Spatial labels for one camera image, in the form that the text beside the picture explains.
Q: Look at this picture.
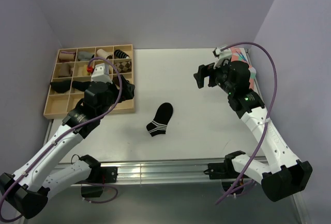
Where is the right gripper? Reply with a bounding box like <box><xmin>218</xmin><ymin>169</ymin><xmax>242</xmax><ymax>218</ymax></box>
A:
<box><xmin>193</xmin><ymin>59</ymin><xmax>235</xmax><ymax>95</ymax></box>

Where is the black sock with white stripes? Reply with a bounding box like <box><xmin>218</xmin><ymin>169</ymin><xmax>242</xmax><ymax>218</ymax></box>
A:
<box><xmin>146</xmin><ymin>102</ymin><xmax>173</xmax><ymax>137</ymax></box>

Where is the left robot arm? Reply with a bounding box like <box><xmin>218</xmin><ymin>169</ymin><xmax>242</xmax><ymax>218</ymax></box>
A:
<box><xmin>1</xmin><ymin>76</ymin><xmax>135</xmax><ymax>219</ymax></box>

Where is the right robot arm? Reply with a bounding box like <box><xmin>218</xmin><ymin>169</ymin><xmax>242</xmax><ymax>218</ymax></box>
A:
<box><xmin>193</xmin><ymin>61</ymin><xmax>312</xmax><ymax>202</ymax></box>

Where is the brown checkered rolled sock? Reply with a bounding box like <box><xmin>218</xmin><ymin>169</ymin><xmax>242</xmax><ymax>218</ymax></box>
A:
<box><xmin>114</xmin><ymin>60</ymin><xmax>132</xmax><ymax>73</ymax></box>

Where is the black white striped rolled sock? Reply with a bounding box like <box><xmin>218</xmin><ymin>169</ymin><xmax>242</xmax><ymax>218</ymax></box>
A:
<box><xmin>114</xmin><ymin>49</ymin><xmax>130</xmax><ymax>59</ymax></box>

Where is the pink patterned sock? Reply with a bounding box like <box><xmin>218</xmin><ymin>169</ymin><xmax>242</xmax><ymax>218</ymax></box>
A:
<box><xmin>230</xmin><ymin>48</ymin><xmax>257</xmax><ymax>90</ymax></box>

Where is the white rolled sock top row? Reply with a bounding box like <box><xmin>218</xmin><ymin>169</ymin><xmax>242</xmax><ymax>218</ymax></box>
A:
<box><xmin>96</xmin><ymin>49</ymin><xmax>113</xmax><ymax>59</ymax></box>

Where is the wooden compartment tray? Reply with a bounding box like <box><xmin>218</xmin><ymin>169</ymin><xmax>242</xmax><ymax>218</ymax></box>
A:
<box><xmin>43</xmin><ymin>44</ymin><xmax>134</xmax><ymax>119</ymax></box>

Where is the brown grey rolled sock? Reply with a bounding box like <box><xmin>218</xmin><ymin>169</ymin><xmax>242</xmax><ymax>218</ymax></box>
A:
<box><xmin>57</xmin><ymin>64</ymin><xmax>72</xmax><ymax>78</ymax></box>

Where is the black rolled sock left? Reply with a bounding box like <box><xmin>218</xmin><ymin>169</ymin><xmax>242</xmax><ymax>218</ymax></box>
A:
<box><xmin>50</xmin><ymin>80</ymin><xmax>71</xmax><ymax>94</ymax></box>

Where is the beige rolled sock purple trim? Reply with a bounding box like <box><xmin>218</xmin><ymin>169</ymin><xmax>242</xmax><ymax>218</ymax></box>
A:
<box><xmin>58</xmin><ymin>51</ymin><xmax>76</xmax><ymax>62</ymax></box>

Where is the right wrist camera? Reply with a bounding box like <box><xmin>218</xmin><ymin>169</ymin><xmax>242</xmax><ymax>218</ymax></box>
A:
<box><xmin>213</xmin><ymin>47</ymin><xmax>232</xmax><ymax>59</ymax></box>

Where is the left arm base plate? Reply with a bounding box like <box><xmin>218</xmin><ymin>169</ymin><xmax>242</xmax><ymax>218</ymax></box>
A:
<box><xmin>100</xmin><ymin>166</ymin><xmax>118</xmax><ymax>184</ymax></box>

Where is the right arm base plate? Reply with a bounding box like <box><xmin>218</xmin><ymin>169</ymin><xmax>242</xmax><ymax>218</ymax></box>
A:
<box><xmin>203</xmin><ymin>162</ymin><xmax>229</xmax><ymax>180</ymax></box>

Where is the aluminium rail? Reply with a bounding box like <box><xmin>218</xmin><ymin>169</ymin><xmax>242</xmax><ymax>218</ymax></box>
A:
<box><xmin>88</xmin><ymin>158</ymin><xmax>224</xmax><ymax>185</ymax></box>

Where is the black box under rail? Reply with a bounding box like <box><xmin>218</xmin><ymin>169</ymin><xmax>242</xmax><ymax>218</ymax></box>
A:
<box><xmin>81</xmin><ymin>186</ymin><xmax>103</xmax><ymax>199</ymax></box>

